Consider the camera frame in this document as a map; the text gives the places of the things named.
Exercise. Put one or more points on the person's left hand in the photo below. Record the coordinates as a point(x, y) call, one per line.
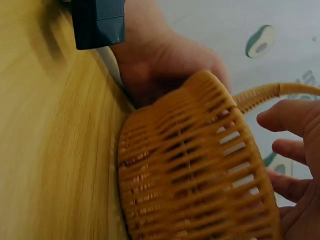
point(165, 52)

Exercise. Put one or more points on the person's right hand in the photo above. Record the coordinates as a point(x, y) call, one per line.
point(305, 120)

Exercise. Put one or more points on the person's left fingers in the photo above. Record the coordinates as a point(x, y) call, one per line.
point(227, 117)

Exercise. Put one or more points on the yellow woven plastic basket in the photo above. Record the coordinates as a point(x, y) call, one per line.
point(190, 162)

